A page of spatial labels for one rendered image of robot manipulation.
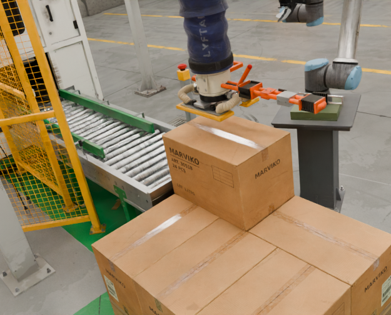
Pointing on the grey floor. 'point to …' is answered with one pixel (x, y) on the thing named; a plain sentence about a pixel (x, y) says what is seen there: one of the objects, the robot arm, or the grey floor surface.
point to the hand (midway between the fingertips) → (277, 5)
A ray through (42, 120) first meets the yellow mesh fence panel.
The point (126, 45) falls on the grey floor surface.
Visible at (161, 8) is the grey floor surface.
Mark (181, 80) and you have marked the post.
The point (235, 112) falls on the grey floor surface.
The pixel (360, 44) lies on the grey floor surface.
